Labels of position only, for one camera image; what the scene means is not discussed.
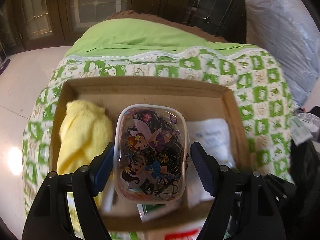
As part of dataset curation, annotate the fairy print zip pouch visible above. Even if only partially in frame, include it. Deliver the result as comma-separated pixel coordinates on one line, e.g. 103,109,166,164
113,104,190,204

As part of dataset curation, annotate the green white granule sachet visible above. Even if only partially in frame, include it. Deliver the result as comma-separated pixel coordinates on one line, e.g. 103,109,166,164
137,201,181,223

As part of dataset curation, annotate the yellow towel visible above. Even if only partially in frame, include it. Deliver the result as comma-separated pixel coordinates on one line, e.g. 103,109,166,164
56,99,114,208

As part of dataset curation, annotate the green patterned quilt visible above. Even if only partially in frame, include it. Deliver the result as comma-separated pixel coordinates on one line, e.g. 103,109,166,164
22,43,293,210

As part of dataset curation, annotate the shallow cardboard tray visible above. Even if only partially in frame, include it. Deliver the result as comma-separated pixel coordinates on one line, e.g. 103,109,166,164
49,76,251,232

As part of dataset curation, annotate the white gauze pad packet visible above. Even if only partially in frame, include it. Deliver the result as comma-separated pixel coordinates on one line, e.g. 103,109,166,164
185,119,235,209

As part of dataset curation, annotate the wooden glass cabinet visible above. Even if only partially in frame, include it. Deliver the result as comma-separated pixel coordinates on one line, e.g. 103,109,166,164
1,0,246,57

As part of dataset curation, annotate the green pillow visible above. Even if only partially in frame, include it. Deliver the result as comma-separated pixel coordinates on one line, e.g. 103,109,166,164
65,18,259,57

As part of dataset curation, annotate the clear plastic stuffed bag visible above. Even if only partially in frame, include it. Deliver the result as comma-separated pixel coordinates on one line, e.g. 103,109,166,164
245,0,319,110

